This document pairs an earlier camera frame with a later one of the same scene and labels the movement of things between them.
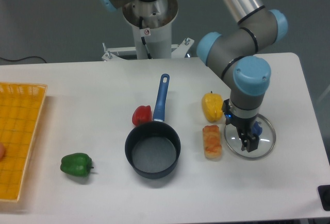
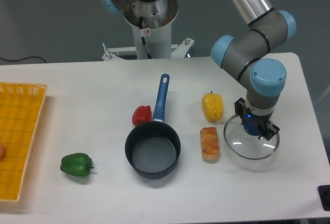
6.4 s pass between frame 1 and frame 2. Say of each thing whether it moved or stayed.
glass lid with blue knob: stayed
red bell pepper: stayed
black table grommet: stayed
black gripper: moved
